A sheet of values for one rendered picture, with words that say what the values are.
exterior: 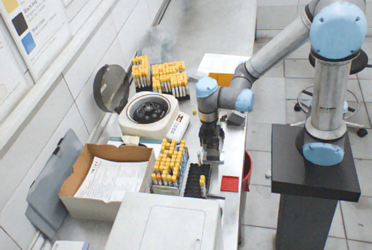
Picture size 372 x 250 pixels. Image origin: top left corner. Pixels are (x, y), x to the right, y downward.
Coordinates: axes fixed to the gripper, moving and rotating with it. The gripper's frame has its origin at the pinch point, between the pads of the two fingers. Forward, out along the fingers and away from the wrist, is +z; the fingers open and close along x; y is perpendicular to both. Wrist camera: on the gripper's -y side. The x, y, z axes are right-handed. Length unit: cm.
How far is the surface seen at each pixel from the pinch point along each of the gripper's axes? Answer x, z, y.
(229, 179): 7.1, 5.9, 10.5
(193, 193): -5.8, 4.1, 19.2
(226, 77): 2.9, -1.3, -45.0
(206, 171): -2.2, 3.8, 8.8
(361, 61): 81, 29, -99
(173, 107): -18.8, -5.3, -18.0
